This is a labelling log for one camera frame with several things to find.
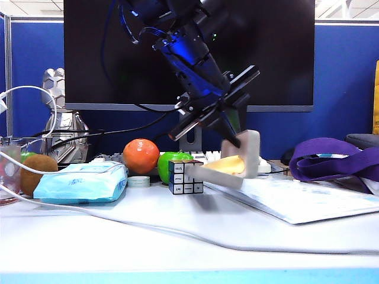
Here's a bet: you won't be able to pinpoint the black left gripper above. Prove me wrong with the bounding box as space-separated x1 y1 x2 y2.
168 65 261 149

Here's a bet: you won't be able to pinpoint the grey suede glasses case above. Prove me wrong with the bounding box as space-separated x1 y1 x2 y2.
185 129 261 190

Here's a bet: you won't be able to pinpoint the white and grey keyboard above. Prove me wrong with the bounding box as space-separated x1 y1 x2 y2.
88 149 272 175

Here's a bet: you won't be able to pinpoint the yellow cleaning cloth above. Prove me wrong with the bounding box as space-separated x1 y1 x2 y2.
204 155 246 176

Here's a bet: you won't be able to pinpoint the black computer mouse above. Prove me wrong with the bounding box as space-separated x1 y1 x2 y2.
280 147 297 166

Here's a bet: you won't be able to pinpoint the Rubik's cube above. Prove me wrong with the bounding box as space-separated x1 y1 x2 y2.
168 159 204 195

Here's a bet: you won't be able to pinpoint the black computer monitor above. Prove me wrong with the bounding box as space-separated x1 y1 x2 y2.
63 0 315 113

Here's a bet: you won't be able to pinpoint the orange fruit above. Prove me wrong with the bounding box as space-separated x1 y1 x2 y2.
123 138 160 175

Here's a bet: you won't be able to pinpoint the documents in clear sleeve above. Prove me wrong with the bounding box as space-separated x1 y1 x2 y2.
204 176 379 225

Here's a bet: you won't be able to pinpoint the white tape roll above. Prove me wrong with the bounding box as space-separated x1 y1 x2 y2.
127 176 150 188

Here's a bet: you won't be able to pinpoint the grey fabric pouch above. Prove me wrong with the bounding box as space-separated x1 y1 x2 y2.
345 133 379 150

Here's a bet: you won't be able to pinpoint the light blue wipes pack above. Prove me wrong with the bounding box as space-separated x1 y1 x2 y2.
33 162 129 205

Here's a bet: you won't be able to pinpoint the silver robot figurine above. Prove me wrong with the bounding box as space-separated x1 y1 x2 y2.
41 67 91 165

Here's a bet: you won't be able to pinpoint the clear plastic container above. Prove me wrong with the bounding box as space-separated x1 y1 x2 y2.
19 137 47 156

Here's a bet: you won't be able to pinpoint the brown kiwi fruit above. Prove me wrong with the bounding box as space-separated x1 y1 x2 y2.
20 154 59 196

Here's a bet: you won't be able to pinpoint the clear plastic cup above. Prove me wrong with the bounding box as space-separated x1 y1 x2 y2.
0 144 24 207

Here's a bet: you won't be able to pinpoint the black cable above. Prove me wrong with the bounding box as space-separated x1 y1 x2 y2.
31 112 178 140

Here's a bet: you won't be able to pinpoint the purple fabric strap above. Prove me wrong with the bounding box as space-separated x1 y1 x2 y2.
288 137 379 195

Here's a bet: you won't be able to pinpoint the thick white cable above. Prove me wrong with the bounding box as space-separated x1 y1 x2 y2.
0 183 379 255

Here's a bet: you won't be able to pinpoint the thin white cable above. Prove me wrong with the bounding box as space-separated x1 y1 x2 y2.
0 151 65 175

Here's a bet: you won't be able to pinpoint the arched white charger cable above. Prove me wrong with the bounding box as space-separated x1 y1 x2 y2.
0 85 57 139

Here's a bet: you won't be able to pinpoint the grey partition post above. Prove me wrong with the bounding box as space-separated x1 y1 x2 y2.
5 16 14 138

